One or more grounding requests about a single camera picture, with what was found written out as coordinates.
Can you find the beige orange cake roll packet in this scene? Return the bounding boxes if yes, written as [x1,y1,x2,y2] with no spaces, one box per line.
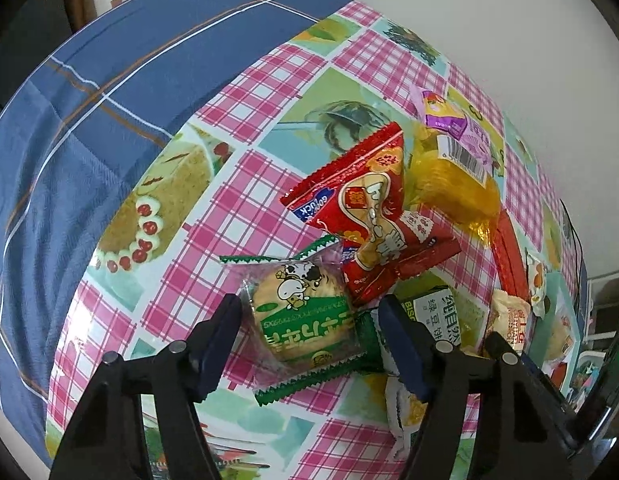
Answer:
[485,289,531,356]

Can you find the round cookie green-edged wrapper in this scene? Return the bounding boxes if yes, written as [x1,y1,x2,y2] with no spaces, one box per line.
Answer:
[220,235,383,405]

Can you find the small red candy packet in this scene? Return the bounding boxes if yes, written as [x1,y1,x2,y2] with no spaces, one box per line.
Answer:
[550,361,567,389]

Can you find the cream bun in tray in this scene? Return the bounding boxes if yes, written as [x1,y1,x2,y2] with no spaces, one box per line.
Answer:
[544,312,574,362]

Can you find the white tray with teal rim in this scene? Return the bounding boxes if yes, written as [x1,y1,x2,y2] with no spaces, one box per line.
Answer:
[525,271,582,396]

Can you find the green white biscuit packet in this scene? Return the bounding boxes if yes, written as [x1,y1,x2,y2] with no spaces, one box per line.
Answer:
[371,286,461,377]

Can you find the pale green illustrated snack packet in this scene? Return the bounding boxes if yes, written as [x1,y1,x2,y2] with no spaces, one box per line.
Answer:
[525,249,547,318]

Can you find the red dotted wafer packet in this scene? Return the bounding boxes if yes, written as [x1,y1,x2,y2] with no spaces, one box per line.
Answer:
[491,208,530,300]

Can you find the yellow cake clear wrapper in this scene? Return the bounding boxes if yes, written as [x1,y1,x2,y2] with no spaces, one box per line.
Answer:
[404,125,500,244]

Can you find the pink checkered picture tablecloth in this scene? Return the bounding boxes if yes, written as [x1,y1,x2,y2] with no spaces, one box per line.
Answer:
[46,1,579,479]

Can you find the red cartoon snack packet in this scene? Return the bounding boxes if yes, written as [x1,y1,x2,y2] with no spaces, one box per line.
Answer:
[280,122,461,307]

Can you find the blue plaid cloth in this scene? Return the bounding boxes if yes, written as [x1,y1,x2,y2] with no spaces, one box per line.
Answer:
[0,0,347,458]

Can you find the purple pink snack packet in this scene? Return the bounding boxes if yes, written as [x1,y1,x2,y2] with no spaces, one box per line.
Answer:
[409,86,492,165]

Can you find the black cable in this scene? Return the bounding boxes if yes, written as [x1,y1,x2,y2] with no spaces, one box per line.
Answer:
[559,199,588,281]

